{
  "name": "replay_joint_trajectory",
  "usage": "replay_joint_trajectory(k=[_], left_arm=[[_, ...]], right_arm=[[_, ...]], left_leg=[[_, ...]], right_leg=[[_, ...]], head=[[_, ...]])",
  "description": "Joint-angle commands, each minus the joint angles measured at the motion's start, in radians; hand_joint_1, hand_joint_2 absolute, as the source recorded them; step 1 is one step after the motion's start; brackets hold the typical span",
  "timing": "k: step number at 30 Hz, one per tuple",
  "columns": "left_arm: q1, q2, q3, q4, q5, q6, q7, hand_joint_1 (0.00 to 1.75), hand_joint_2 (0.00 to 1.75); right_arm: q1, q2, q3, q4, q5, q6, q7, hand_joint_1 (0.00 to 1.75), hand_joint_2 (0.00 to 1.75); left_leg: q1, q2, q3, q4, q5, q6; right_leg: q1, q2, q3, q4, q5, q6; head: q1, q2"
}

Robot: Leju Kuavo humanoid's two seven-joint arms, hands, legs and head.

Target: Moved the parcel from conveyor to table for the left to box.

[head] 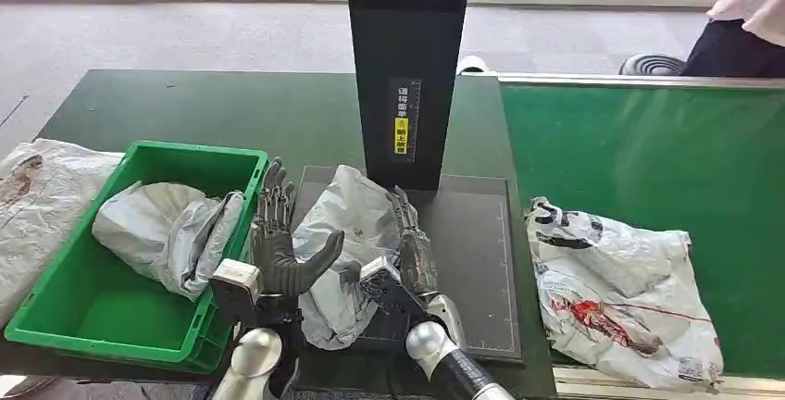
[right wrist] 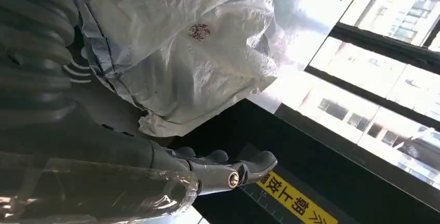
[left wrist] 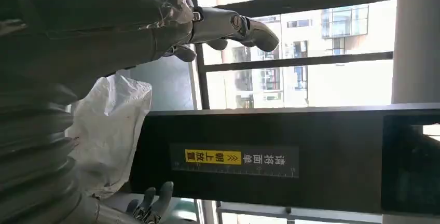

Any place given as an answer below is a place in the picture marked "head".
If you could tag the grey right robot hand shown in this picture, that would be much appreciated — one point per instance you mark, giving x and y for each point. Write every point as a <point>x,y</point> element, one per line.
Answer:
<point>420,262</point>

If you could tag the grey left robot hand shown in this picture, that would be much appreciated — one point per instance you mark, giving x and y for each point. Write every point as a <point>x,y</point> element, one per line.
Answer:
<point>279,262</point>

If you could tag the pale grey plastic parcel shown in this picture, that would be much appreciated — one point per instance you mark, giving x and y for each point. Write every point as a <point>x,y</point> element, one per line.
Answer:
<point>349,219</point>

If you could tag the grey crinkled plastic parcel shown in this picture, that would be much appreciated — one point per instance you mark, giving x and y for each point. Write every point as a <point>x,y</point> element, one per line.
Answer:
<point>153,231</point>

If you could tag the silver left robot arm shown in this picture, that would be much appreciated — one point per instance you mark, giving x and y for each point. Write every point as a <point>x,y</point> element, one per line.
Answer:
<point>257,354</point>

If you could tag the black and yellow label sticker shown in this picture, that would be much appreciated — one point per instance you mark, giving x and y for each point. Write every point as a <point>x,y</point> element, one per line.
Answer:
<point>403,121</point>

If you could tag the green plastic crate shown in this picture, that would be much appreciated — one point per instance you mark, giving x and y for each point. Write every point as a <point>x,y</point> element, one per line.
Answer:
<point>122,323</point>

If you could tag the white parcel with black print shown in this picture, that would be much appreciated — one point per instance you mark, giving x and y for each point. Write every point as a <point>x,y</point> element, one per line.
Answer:
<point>613,250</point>

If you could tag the white tape roll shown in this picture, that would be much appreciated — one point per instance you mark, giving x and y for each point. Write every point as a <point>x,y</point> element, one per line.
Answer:
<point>472,65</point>

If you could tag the black scanner column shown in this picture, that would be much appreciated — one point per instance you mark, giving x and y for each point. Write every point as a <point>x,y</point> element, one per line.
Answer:
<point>405,35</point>

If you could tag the white parcel with red print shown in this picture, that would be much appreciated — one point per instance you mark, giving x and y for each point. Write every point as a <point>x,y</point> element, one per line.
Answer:
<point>644,336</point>

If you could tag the white parcel with brown print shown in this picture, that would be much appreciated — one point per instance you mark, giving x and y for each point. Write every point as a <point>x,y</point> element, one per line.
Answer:
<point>43,213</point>

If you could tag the green conveyor belt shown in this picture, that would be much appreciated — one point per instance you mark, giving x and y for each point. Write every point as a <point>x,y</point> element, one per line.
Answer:
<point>644,139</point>

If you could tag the person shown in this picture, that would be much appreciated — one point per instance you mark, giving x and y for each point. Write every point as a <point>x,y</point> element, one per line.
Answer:
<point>736,47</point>

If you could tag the dark right wrist camera box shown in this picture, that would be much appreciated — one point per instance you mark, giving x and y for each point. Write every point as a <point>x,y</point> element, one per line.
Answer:
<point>386,290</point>

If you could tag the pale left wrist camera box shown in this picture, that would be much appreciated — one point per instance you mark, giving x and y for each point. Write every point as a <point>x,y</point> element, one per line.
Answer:
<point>236,290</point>

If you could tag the black scanner base plate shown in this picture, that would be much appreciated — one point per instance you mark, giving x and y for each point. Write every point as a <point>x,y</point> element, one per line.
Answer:
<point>472,262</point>

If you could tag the silver conveyor frame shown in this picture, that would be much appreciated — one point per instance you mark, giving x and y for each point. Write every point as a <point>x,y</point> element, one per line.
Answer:
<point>613,80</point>

